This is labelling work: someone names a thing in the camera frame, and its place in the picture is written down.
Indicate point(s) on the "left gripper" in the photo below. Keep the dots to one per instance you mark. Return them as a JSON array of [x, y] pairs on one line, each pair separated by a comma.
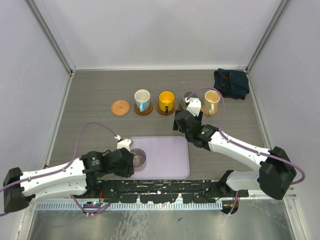
[[128, 171]]

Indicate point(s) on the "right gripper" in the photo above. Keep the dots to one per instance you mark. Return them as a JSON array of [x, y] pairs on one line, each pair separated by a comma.
[[199, 118]]

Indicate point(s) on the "purple glass mug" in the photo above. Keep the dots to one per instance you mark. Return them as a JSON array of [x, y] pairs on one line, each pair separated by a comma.
[[139, 159]]

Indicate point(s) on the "woven rattan coaster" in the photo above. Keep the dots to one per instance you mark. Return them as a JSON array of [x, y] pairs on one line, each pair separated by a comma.
[[209, 113], [120, 108]]

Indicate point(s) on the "brown wooden coaster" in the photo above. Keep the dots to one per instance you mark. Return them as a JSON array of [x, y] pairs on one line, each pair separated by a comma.
[[145, 112], [163, 112], [182, 108]]

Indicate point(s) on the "grey green mug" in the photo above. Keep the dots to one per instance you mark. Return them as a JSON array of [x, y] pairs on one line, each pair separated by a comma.
[[183, 101]]

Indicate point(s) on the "cream mug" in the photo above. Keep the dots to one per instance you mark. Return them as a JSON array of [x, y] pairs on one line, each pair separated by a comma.
[[211, 100]]

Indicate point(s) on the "yellow mug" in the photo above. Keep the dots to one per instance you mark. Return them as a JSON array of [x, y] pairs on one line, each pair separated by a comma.
[[166, 101]]

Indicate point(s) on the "white and blue mug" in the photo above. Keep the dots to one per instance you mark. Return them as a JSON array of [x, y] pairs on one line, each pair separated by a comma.
[[142, 99]]

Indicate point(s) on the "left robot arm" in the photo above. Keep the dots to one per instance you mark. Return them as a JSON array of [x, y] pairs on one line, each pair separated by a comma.
[[75, 178]]

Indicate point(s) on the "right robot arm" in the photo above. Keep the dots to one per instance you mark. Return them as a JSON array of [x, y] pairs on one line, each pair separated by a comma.
[[270, 170]]

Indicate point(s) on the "lavender plastic tray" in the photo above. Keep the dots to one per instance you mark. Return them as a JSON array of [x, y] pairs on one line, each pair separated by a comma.
[[167, 158]]

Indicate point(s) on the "dark blue folded cloth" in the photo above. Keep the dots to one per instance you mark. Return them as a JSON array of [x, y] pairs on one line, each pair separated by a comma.
[[231, 83]]

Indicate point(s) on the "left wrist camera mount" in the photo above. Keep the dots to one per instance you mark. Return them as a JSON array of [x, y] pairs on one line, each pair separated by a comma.
[[123, 143]]

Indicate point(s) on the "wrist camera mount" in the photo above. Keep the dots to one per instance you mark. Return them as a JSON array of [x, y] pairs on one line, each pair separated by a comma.
[[123, 143], [194, 106]]

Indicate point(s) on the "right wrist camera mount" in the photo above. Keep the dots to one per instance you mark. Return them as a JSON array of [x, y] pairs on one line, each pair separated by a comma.
[[194, 106]]

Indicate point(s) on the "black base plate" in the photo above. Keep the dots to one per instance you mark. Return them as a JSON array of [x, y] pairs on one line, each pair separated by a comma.
[[158, 191]]

